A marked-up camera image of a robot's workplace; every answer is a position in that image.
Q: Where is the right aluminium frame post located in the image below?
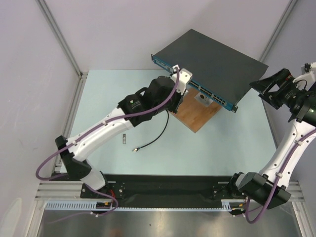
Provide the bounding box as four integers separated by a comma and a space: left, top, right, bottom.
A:
258, 0, 298, 63

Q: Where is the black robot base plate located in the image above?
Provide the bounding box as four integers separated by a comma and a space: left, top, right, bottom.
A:
50, 173, 257, 208

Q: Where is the aluminium frame rail front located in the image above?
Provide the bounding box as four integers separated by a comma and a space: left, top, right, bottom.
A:
35, 181, 305, 202

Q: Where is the blue black network switch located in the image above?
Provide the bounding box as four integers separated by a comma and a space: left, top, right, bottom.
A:
151, 29, 268, 113

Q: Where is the white slotted cable duct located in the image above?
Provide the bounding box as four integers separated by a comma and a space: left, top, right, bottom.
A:
45, 200, 245, 212

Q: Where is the metal switch stand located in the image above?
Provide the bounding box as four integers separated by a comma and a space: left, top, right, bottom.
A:
194, 93, 213, 107

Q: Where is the black cable with plug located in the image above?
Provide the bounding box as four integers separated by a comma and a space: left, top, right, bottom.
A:
132, 111, 170, 154

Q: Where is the silver transceiver module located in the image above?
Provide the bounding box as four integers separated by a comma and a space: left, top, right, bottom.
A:
122, 134, 126, 144

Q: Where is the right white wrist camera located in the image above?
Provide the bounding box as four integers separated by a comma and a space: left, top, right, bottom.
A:
293, 62, 316, 88

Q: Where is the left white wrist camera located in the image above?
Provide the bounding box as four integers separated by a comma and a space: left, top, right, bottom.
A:
171, 65, 193, 95

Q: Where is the brown wooden board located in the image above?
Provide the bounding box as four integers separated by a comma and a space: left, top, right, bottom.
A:
171, 88, 223, 133

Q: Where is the left aluminium frame post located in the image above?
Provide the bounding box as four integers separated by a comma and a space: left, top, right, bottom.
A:
36, 0, 88, 79

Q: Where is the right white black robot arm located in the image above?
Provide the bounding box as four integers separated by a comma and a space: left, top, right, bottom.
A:
227, 63, 316, 209

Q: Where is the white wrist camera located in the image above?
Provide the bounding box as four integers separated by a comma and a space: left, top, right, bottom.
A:
293, 62, 316, 88
171, 65, 193, 95

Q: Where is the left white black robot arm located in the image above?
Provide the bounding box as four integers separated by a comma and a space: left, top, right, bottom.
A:
55, 75, 191, 198

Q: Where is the aluminium frame post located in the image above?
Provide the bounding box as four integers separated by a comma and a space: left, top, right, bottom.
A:
258, 0, 298, 63
36, 0, 88, 79

